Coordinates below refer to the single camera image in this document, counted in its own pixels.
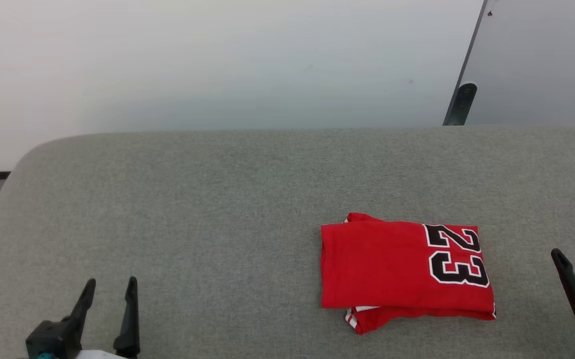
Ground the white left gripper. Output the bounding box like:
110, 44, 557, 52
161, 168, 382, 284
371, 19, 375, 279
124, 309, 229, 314
63, 277, 141, 359

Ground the red Bulls 23 jersey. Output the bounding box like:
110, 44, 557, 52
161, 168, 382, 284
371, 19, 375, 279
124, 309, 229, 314
320, 212, 497, 336

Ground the black frame bracket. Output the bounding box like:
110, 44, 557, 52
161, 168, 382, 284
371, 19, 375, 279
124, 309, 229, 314
448, 83, 478, 126

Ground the dark metal frame bar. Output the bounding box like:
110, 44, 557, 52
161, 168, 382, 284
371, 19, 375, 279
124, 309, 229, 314
442, 0, 488, 126

